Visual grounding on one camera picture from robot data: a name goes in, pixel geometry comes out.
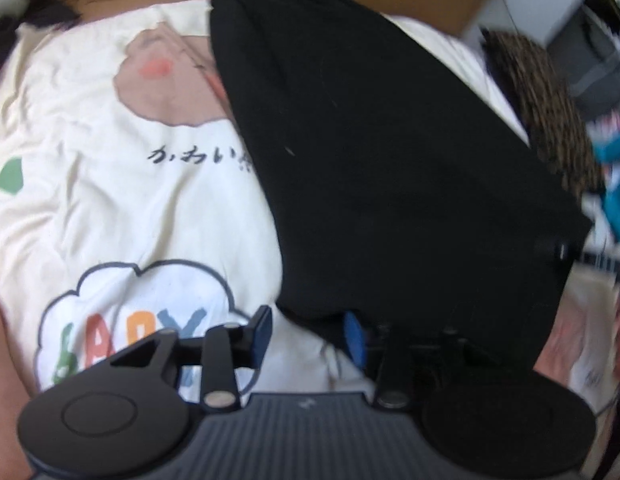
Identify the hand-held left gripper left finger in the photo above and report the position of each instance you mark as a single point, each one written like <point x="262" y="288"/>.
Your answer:
<point x="263" y="333"/>

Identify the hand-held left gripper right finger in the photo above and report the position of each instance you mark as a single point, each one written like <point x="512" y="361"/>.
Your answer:
<point x="355" y="341"/>

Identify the teal cloth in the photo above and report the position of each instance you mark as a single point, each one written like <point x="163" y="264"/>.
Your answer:
<point x="617" y="195"/>

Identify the white printed blanket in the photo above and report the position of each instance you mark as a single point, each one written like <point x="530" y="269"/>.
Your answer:
<point x="90" y="185"/>

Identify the leopard print garment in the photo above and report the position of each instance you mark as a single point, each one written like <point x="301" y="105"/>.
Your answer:
<point x="544" y="105"/>

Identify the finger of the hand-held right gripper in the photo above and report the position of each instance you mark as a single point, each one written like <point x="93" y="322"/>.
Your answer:
<point x="552" y="249"/>

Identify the pink garment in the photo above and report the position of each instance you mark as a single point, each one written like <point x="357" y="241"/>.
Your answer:
<point x="579" y="330"/>

